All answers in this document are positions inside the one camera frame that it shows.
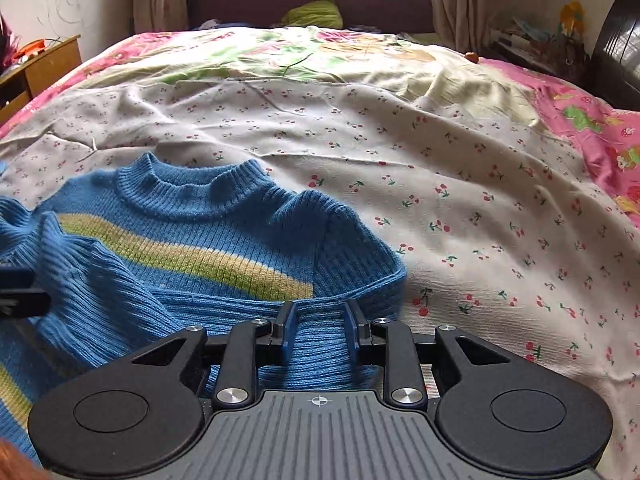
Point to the maroon padded headboard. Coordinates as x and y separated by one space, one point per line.
310 2

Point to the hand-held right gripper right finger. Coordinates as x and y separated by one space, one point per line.
350 332

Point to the green crumpled cloth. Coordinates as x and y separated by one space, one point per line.
312 14

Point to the dark wooden cabinet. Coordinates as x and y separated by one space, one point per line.
620 50

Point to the cluttered side table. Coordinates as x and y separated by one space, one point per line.
540 42

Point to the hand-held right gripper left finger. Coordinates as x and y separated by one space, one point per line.
286 332

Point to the blue striped knit sweater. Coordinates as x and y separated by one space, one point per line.
200 240

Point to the small orange fruit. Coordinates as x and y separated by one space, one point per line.
470 56

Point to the wooden nightstand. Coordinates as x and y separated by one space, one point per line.
35 72

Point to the cherry print bed sheet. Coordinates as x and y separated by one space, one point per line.
450 200

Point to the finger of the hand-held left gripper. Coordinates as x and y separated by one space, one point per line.
22 305

